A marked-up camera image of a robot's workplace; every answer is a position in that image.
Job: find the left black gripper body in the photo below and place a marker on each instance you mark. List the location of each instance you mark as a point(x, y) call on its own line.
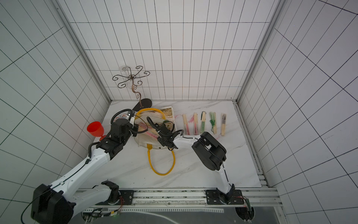
point(133, 131)

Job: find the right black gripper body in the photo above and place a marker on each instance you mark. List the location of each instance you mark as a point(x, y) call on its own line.
point(158, 129)

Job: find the white canvas tote bag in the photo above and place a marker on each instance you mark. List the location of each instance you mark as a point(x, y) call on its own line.
point(149, 139)

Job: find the pink tasselled folding fan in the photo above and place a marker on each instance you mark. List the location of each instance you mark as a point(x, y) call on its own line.
point(194, 121)

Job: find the light green folding fan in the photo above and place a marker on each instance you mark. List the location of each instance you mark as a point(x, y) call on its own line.
point(203, 122)

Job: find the green tasselled folding fan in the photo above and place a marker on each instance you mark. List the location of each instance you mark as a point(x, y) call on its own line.
point(213, 122)

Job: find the grey pink folding fan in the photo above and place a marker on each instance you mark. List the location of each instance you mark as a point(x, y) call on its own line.
point(223, 124)

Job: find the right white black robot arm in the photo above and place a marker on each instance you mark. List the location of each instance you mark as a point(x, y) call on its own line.
point(210, 152)

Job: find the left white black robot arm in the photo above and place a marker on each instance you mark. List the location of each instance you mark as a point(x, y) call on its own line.
point(59, 202)

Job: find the pink green fan in bag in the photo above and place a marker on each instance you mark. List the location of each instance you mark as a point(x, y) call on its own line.
point(151, 132)

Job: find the red plastic goblet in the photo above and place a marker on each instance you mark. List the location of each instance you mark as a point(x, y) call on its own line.
point(96, 129)

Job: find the black scrolled metal stand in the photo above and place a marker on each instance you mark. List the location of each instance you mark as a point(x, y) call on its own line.
point(133, 80)

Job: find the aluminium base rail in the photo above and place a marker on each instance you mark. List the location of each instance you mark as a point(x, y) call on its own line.
point(181, 197)

